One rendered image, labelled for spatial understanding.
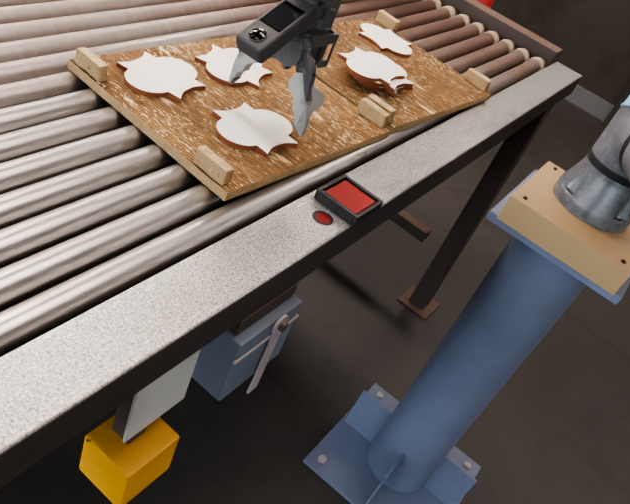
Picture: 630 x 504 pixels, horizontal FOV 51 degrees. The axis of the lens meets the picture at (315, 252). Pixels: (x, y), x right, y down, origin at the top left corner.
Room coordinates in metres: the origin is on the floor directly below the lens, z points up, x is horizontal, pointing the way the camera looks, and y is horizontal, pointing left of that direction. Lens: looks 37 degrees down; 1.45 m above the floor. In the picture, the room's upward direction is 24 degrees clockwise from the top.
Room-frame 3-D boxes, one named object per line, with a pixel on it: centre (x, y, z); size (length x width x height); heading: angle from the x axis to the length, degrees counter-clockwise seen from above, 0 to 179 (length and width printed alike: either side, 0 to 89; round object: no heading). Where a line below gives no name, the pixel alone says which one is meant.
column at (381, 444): (1.16, -0.44, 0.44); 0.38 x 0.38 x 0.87; 69
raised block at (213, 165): (0.73, 0.17, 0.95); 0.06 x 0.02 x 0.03; 65
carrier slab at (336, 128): (0.97, 0.21, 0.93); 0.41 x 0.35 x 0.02; 155
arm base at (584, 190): (1.16, -0.44, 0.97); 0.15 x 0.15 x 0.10
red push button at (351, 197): (0.83, -0.01, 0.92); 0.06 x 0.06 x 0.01; 69
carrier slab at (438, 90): (1.35, 0.03, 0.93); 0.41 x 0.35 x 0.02; 154
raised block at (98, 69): (0.85, 0.41, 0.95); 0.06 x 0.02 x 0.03; 65
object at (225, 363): (0.65, 0.05, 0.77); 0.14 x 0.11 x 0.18; 159
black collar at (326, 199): (0.83, -0.01, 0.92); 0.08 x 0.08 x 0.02; 69
